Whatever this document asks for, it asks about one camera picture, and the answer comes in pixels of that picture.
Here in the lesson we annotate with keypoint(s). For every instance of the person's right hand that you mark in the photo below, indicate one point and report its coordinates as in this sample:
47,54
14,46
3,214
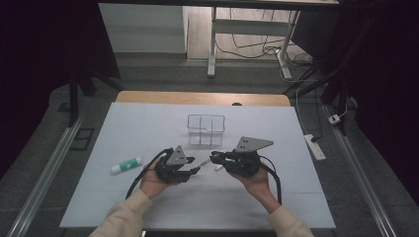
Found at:
258,186

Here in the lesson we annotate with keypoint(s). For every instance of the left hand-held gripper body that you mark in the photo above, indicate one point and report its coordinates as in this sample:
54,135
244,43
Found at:
171,171

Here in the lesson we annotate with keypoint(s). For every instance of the dark curtain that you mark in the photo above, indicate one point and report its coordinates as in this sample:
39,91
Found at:
388,82
33,65

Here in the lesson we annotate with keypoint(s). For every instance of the white desk frame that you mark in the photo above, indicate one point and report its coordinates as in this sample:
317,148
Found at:
250,27

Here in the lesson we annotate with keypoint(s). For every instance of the black tripod stand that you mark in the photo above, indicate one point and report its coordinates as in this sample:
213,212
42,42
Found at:
73,98

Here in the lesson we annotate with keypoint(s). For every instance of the person's left hand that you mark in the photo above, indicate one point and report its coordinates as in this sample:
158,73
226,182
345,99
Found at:
151,184

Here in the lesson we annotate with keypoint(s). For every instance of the black floor frame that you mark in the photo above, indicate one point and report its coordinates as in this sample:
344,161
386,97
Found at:
75,140

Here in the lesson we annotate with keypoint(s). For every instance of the green white glue stick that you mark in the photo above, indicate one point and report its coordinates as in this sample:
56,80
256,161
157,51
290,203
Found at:
126,165

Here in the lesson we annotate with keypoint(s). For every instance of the white table mat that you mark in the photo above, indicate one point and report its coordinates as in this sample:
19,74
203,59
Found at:
99,197

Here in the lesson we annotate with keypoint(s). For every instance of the black metal stand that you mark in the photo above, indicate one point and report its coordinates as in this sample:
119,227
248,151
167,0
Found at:
342,89

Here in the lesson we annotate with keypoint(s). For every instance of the clear plastic organizer box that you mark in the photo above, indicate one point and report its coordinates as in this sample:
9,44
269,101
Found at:
206,130

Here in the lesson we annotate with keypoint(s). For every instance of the small black dome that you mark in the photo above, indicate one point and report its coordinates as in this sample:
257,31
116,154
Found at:
236,104

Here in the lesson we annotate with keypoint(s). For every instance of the aluminium rail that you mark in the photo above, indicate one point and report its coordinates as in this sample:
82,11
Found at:
362,177
46,177

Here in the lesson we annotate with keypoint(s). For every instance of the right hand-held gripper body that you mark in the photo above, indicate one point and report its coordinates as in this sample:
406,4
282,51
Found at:
245,164

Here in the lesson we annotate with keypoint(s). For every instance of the small white adapter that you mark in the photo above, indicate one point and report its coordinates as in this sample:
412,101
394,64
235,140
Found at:
334,119

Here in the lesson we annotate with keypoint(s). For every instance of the white power strip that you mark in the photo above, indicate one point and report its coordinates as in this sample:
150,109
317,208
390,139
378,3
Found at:
315,148

